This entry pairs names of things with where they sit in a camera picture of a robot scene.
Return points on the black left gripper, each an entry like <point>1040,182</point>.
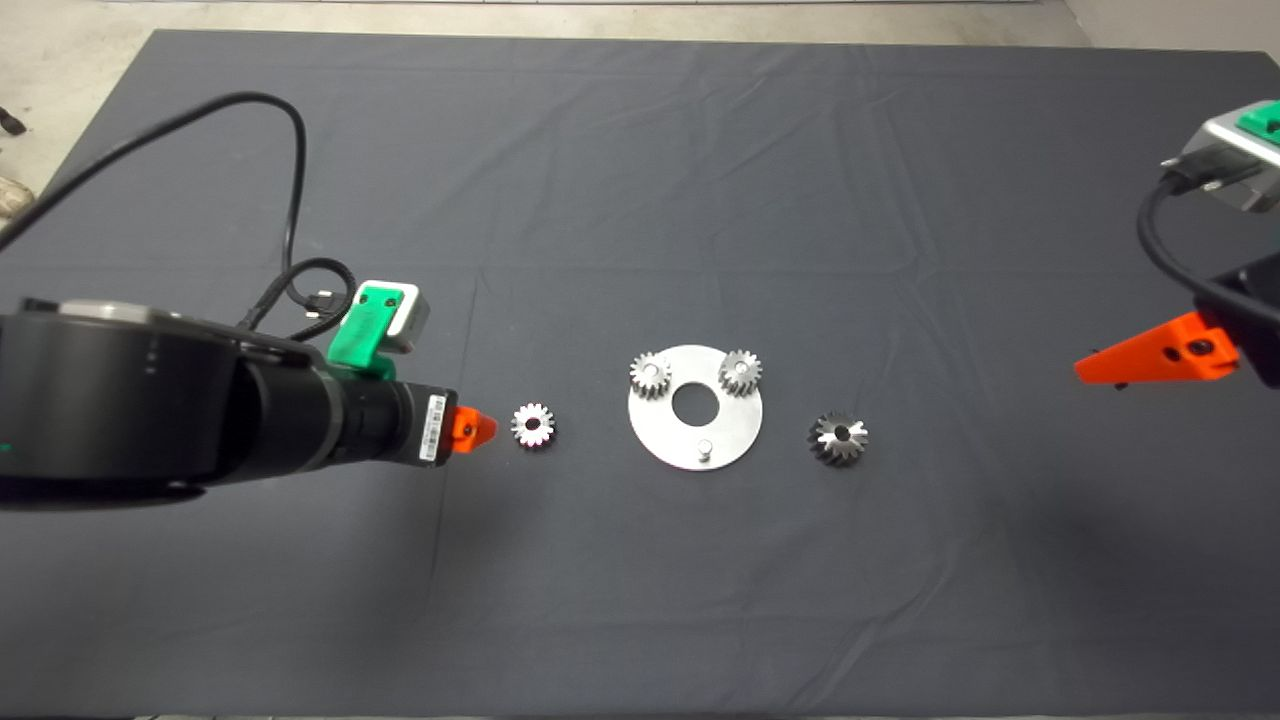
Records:
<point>425,425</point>

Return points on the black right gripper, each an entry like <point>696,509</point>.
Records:
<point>1255,320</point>

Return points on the small steel gear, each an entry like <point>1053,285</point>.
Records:
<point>652,380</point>
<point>741,378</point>
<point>533,413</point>

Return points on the large steel bevel gear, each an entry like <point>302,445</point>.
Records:
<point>838,450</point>

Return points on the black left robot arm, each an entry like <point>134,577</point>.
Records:
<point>120,420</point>

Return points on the round metal plate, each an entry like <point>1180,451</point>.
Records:
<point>660,430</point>

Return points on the dark grey table cloth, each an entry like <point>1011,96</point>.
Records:
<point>600,600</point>

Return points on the beige shoe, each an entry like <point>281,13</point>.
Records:
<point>15,200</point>

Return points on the small black object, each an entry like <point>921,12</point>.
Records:
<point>10,122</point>

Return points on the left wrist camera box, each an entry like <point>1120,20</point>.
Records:
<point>418,315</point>

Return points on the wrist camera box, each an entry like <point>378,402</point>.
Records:
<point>1235,165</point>
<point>418,315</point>

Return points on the left green camera mount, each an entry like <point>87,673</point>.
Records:
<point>365,330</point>

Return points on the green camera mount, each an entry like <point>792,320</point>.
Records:
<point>365,330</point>
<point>1262,120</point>

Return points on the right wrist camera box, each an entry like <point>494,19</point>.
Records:
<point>1235,165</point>

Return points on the right green camera mount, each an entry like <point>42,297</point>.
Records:
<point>1262,120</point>

